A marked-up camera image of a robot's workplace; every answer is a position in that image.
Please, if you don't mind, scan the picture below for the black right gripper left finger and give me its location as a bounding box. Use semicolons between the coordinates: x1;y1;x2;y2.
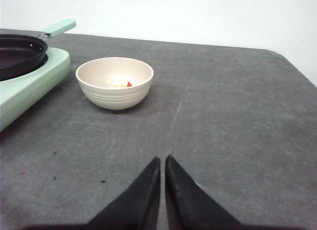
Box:
89;157;160;226

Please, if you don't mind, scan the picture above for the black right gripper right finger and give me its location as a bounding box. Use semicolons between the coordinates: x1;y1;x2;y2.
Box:
165;155;242;227

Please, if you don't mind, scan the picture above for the orange white shrimp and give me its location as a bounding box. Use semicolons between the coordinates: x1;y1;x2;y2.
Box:
110;81;132;89

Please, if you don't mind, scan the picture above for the beige ribbed bowl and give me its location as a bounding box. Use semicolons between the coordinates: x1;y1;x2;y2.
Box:
75;57;154;110

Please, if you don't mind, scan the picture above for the mint green breakfast maker base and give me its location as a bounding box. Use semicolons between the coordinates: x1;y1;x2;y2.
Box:
0;47;70;131

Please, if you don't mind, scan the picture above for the black frying pan green handle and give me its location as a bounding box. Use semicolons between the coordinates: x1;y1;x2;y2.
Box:
0;19;76;81

